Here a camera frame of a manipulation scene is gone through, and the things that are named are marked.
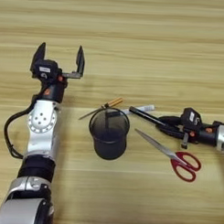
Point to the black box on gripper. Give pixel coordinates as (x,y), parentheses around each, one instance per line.
(191,118)
(45,68)

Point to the black pen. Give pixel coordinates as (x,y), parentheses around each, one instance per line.
(144,114)

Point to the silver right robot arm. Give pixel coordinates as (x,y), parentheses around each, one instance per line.
(223,137)

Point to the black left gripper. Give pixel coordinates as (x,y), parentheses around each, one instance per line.
(55,90)

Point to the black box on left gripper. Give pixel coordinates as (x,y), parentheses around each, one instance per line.
(45,68)

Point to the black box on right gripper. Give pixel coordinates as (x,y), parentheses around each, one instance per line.
(191,118)

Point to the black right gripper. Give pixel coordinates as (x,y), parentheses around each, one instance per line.
(204,135)

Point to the black mesh pen cup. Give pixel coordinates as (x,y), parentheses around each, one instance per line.
(109,147)

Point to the white marker with black cap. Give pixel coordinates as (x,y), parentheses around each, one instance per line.
(143,108)

